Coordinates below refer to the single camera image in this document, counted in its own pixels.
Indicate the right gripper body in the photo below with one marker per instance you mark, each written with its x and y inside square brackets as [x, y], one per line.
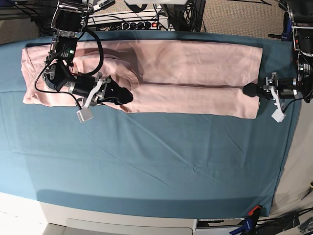
[105, 90]

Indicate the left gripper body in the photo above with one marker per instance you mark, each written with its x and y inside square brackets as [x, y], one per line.
[285, 88]

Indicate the pink T-shirt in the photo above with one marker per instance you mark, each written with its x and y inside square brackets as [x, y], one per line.
[184, 76]

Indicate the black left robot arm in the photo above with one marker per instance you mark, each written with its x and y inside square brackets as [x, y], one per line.
[298, 29]

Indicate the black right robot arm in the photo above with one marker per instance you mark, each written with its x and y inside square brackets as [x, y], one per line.
[87, 89]

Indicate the blue black clamp upper right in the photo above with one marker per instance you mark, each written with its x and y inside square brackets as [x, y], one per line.
[286, 35]

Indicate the teal table cloth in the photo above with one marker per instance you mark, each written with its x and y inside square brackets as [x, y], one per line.
[171, 165]

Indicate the white table base panel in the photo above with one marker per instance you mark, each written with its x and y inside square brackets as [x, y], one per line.
[116, 223]

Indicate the orange blue clamp bottom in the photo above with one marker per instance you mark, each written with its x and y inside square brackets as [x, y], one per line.
[249, 224]

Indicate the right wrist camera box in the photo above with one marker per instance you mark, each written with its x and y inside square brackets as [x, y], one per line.
[84, 115]

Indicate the power strip with red switch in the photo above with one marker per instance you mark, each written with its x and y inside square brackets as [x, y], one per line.
[126, 26]

